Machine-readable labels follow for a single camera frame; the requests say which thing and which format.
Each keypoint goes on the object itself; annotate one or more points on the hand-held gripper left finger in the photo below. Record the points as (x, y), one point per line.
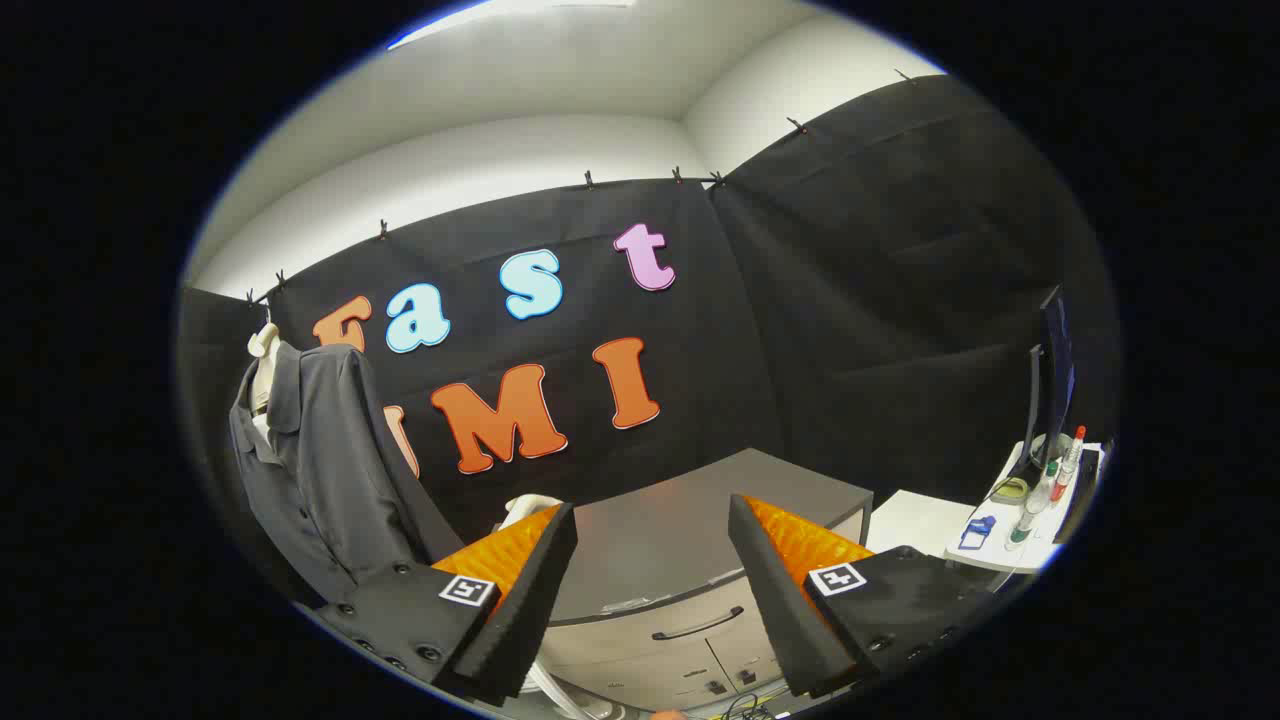
(520, 610)

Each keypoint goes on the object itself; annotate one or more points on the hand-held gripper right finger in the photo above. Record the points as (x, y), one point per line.
(775, 610)

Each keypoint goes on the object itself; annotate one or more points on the grey button shirt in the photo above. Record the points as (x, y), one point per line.
(320, 450)

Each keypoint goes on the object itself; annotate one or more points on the white clothes hanger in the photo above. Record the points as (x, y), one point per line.
(265, 345)

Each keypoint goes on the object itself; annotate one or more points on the grey cabinet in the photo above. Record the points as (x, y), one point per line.
(660, 530)

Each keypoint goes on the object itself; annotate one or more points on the white low cabinet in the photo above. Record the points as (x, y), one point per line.
(915, 520)

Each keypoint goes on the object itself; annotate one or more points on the small blue object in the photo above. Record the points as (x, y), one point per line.
(977, 532)

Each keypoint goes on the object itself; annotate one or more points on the white desk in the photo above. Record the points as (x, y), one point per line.
(1000, 555)

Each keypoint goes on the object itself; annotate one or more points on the green capped bottle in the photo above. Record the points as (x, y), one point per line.
(1032, 505)

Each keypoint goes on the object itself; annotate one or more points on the red capped bottle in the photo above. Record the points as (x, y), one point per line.
(1068, 465)

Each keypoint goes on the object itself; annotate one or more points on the black computer monitor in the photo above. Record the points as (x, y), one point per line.
(1055, 370)

